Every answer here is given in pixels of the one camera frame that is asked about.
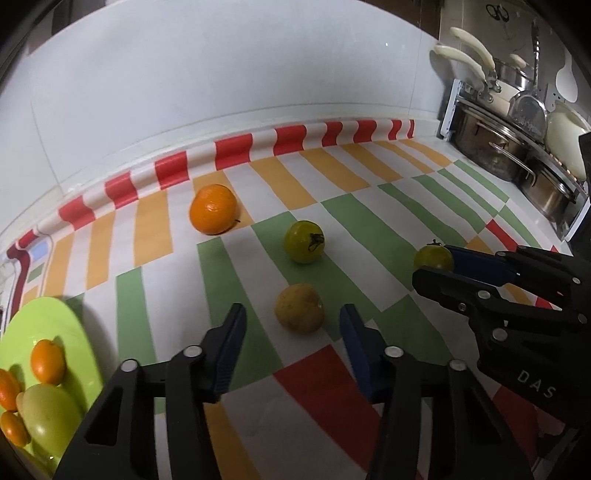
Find small green persimmon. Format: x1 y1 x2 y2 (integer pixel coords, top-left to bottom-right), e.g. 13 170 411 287
283 220 326 264
414 241 454 272

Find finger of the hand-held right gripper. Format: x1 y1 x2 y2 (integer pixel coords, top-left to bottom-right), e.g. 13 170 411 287
444 244 585 296
412 268 583 340

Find white plastic rack panel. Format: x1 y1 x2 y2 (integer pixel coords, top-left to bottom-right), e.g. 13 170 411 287
438 78 463 140

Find cream ceramic pitcher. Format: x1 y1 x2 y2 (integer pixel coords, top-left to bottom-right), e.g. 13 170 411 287
545 104 591 179

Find cream-handled pan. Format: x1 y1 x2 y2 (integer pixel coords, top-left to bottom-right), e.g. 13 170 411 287
433 44 504 95
450 27 518 112

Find small brown round fruit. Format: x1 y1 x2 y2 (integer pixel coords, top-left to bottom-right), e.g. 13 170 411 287
274 284 324 334

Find steel ladle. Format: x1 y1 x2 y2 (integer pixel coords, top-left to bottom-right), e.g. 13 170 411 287
530 23 544 89

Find small steel pot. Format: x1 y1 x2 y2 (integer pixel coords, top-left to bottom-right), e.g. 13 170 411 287
496 58 539 93

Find striped colourful tablecloth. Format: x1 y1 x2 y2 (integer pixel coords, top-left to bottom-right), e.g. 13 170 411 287
0 117 573 480

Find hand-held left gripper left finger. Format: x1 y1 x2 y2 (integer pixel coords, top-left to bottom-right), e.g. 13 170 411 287
54 303 247 480

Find orange tangerine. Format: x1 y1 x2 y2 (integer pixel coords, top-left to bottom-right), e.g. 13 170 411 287
30 339 66 385
189 184 239 235
0 411 31 448
0 368 22 411

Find green plate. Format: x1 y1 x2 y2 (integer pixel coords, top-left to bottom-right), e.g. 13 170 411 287
0 296 105 476

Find metal dish rack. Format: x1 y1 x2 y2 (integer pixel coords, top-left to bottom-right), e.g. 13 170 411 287
455 99 591 241

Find steel pot with handle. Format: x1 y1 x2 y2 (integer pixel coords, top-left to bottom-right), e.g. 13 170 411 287
517 157 583 222

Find large green apple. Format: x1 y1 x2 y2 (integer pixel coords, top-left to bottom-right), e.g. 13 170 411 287
16 384 83 455

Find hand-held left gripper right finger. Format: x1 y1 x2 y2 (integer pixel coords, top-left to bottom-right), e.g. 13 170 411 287
339 304 536 480

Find white rice paddle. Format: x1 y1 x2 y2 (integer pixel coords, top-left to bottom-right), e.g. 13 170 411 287
556 46 581 105

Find large steel pot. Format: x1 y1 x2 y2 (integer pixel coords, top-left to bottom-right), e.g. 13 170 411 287
450 104 536 182

